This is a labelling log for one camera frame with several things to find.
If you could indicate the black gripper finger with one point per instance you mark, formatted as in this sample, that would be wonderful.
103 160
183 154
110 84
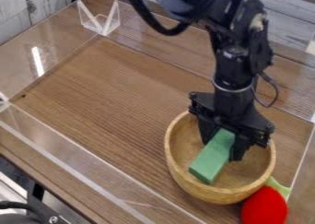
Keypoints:
240 146
208 127

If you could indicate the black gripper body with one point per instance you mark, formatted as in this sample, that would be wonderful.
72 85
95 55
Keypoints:
232 104

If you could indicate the green rectangular block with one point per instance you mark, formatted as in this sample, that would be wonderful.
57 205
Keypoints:
212 157

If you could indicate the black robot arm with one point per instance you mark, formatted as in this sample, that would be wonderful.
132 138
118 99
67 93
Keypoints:
238 27

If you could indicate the brown wooden bowl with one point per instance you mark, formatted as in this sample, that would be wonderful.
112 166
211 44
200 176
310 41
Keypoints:
240 177

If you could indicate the red plush strawberry toy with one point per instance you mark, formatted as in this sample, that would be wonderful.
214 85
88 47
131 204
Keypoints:
266 206

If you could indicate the clear acrylic front wall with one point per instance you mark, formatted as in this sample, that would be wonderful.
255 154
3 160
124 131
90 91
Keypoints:
107 195

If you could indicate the black table frame bracket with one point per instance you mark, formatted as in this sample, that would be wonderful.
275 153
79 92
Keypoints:
48 216

